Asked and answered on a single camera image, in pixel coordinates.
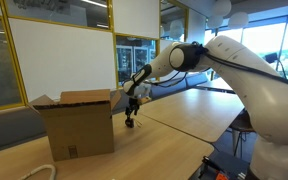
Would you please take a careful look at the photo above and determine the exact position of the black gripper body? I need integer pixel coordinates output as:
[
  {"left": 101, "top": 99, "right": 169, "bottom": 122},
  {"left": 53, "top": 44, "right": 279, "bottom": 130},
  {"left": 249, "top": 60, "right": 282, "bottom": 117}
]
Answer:
[{"left": 125, "top": 98, "right": 140, "bottom": 119}]

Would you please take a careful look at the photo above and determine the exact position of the small black orange connector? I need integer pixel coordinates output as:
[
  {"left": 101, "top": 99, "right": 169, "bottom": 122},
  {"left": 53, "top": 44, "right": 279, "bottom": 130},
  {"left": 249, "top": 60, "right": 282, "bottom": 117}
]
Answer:
[{"left": 125, "top": 119, "right": 134, "bottom": 128}]

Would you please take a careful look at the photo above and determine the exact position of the white braided rope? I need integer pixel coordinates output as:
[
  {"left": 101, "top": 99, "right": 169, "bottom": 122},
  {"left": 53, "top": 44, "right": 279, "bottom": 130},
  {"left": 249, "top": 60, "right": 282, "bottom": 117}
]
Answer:
[{"left": 17, "top": 163, "right": 57, "bottom": 180}]

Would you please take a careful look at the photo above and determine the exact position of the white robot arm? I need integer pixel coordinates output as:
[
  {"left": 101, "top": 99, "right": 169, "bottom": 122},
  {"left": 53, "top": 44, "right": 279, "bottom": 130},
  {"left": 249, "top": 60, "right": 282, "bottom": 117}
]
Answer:
[{"left": 123, "top": 35, "right": 288, "bottom": 180}]

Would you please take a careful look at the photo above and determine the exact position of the brown cardboard box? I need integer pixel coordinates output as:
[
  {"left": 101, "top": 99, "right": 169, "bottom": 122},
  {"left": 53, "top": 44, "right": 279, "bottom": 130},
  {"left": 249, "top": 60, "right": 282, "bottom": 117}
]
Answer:
[{"left": 29, "top": 89, "right": 121, "bottom": 161}]

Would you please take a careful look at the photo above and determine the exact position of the white round pendant lamp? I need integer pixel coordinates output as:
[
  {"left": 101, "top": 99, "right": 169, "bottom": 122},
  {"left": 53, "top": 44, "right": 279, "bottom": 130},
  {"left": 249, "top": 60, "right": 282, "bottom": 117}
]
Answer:
[{"left": 212, "top": 0, "right": 232, "bottom": 16}]

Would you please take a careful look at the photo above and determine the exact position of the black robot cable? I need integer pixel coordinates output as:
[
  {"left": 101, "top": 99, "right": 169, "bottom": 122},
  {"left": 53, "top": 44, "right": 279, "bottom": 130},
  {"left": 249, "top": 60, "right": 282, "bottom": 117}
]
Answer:
[{"left": 150, "top": 41, "right": 288, "bottom": 91}]

